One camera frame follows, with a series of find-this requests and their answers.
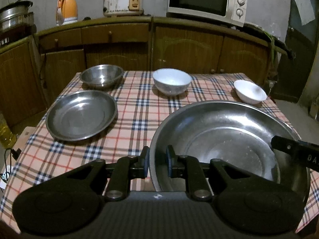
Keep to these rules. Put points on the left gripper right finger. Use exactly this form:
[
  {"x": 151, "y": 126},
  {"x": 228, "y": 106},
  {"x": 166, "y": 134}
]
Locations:
[{"x": 203, "y": 181}]

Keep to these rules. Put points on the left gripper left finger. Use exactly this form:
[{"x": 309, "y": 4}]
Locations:
[{"x": 112, "y": 181}]

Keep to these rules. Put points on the large steel plate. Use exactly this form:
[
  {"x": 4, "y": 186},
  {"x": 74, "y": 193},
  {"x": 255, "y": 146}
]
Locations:
[
  {"x": 234, "y": 132},
  {"x": 81, "y": 115}
]

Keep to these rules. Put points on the shallow white bowl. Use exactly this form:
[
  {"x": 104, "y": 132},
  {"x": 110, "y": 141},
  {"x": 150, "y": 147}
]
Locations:
[{"x": 249, "y": 92}]

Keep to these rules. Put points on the blue-white ceramic bowl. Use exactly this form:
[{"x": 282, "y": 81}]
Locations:
[{"x": 171, "y": 82}]

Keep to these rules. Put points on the steel mixing bowl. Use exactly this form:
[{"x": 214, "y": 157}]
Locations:
[{"x": 102, "y": 76}]

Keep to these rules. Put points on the dark door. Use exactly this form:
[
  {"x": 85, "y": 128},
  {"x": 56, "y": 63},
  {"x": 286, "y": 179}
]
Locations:
[{"x": 300, "y": 47}]

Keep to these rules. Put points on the cooking oil bottle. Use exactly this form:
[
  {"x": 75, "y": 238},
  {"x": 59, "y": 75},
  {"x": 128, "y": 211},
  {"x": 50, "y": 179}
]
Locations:
[{"x": 7, "y": 138}]

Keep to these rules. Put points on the green cloth on cabinet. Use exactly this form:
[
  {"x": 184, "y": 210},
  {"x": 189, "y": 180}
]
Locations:
[{"x": 276, "y": 47}]

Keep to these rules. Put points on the brown wooden sideboard cabinet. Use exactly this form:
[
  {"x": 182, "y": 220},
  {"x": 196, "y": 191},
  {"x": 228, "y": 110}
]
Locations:
[{"x": 36, "y": 68}]

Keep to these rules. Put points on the orange electric kettle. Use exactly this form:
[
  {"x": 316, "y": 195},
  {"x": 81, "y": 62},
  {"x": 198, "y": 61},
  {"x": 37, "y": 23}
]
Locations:
[{"x": 67, "y": 12}]

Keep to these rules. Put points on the white microwave oven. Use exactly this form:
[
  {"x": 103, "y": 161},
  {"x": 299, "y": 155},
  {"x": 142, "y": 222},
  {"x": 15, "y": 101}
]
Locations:
[{"x": 228, "y": 11}]

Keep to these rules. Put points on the stacked steel steamer pot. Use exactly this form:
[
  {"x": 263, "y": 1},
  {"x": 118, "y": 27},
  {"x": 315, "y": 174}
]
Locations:
[{"x": 15, "y": 14}]

